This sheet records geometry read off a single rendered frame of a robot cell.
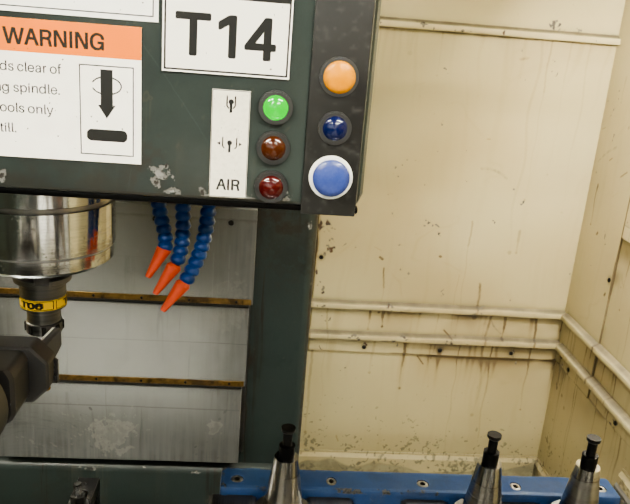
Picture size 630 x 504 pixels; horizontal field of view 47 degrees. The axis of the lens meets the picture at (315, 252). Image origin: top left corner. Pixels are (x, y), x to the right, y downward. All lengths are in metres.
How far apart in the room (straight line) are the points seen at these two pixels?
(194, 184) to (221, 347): 0.78
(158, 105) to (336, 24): 0.15
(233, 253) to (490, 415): 0.94
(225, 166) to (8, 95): 0.17
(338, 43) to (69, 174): 0.24
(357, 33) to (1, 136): 0.29
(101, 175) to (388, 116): 1.11
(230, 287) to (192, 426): 0.30
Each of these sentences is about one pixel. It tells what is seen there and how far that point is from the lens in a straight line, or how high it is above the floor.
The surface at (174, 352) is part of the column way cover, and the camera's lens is 1.36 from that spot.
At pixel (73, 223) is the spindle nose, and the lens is 0.78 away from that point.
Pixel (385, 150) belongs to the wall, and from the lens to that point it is 1.65.
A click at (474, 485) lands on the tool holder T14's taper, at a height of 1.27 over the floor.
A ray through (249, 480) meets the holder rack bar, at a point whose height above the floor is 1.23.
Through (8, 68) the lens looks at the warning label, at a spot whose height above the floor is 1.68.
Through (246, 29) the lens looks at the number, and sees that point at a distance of 0.58.
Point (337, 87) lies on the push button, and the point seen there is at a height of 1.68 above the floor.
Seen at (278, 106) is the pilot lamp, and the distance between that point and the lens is 0.58.
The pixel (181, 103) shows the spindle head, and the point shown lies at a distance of 0.59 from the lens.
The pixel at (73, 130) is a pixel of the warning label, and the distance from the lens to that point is 0.60.
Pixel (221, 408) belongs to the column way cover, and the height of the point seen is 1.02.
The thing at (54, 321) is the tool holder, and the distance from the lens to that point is 0.88.
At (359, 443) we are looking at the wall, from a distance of 1.93.
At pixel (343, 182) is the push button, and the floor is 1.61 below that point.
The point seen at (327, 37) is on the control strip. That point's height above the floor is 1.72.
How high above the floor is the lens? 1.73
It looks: 18 degrees down
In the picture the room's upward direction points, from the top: 5 degrees clockwise
